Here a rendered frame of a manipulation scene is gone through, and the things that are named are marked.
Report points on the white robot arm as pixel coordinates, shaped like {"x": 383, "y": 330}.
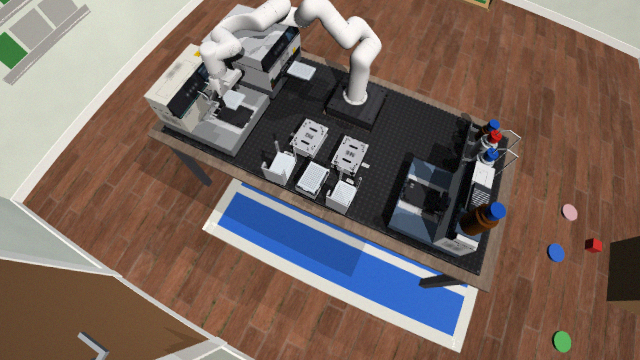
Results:
{"x": 225, "y": 45}

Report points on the red bottle cap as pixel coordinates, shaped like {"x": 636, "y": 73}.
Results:
{"x": 493, "y": 138}

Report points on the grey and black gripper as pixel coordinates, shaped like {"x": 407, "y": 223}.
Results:
{"x": 218, "y": 89}

